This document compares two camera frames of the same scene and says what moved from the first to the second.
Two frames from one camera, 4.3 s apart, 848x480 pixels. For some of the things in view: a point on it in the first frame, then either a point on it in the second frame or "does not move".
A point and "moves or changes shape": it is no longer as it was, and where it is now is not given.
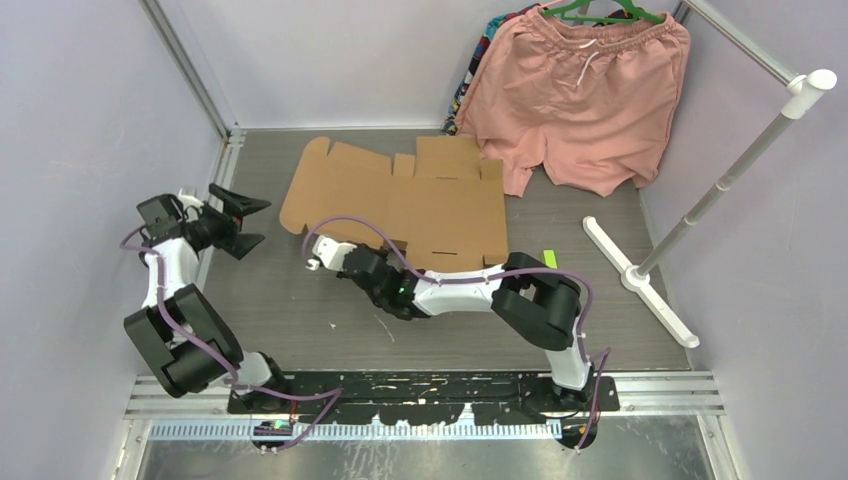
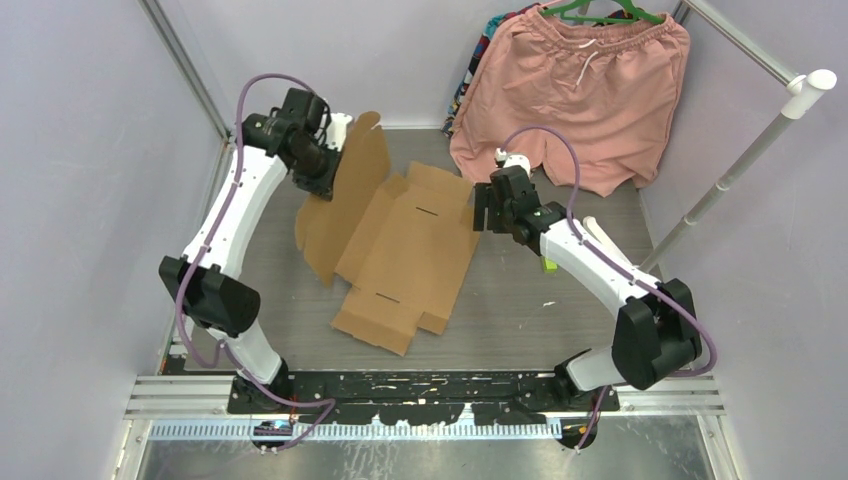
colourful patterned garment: (448, 125) does not move
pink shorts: (592, 101) does not move
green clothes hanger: (639, 14) does not move
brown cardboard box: (446, 211) moves or changes shape
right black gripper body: (378, 300) → (506, 218)
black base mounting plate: (408, 398) does not move
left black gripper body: (215, 227) → (318, 173)
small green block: (549, 258) does not move
